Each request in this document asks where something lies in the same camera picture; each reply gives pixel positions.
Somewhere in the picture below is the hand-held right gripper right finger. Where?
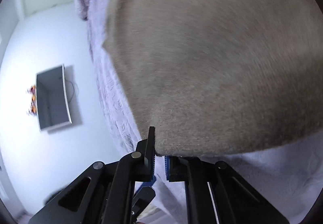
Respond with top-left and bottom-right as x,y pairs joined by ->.
164,154 -> 290,224

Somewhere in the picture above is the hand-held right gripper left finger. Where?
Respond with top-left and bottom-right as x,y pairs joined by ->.
28,126 -> 156,224

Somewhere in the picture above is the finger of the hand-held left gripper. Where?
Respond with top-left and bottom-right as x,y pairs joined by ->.
132,180 -> 156,217

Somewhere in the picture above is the brown knit sweater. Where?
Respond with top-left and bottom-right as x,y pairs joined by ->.
102,0 -> 323,157

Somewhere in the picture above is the lavender embossed blanket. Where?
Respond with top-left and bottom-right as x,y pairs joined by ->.
72,0 -> 323,224

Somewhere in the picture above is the black television cable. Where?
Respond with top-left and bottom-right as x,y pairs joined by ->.
64,79 -> 76,100

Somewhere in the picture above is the wall-mounted television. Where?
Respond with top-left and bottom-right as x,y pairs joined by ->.
35,64 -> 73,131

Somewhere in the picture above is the orange wall decoration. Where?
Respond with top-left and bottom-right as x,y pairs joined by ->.
25,85 -> 38,116

